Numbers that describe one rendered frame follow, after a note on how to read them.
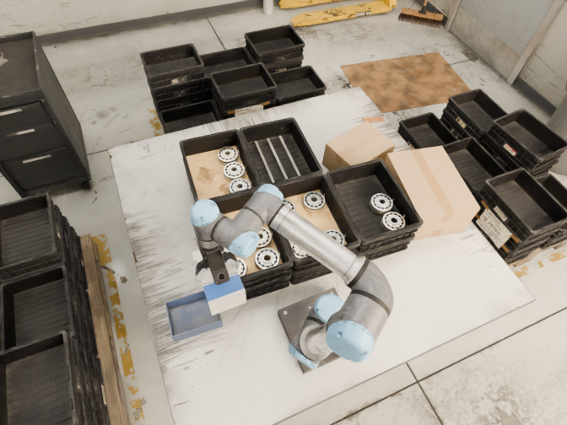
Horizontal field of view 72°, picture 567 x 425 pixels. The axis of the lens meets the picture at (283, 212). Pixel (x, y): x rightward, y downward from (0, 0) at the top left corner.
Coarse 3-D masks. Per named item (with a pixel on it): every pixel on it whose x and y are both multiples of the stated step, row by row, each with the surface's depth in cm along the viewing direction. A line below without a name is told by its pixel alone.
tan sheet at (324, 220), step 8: (320, 192) 187; (296, 200) 184; (296, 208) 181; (304, 208) 181; (328, 208) 182; (304, 216) 179; (312, 216) 179; (320, 216) 179; (328, 216) 180; (320, 224) 177; (328, 224) 177; (336, 224) 177
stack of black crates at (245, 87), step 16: (256, 64) 282; (224, 80) 282; (240, 80) 288; (256, 80) 288; (272, 80) 272; (224, 96) 276; (240, 96) 263; (256, 96) 270; (272, 96) 275; (224, 112) 268
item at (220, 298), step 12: (192, 252) 131; (204, 276) 127; (204, 288) 124; (216, 288) 124; (228, 288) 124; (240, 288) 125; (216, 300) 122; (228, 300) 124; (240, 300) 128; (216, 312) 128
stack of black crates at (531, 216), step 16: (496, 176) 230; (512, 176) 238; (528, 176) 233; (480, 192) 235; (496, 192) 223; (512, 192) 237; (528, 192) 236; (544, 192) 226; (480, 208) 240; (496, 208) 227; (512, 208) 217; (528, 208) 231; (544, 208) 229; (560, 208) 220; (512, 224) 220; (528, 224) 224; (544, 224) 225; (560, 224) 220; (512, 240) 224; (528, 240) 218; (544, 240) 232; (512, 256) 237
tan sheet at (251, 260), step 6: (228, 216) 177; (234, 216) 177; (270, 246) 169; (240, 258) 165; (246, 258) 165; (252, 258) 165; (246, 264) 164; (252, 264) 164; (252, 270) 162; (258, 270) 162
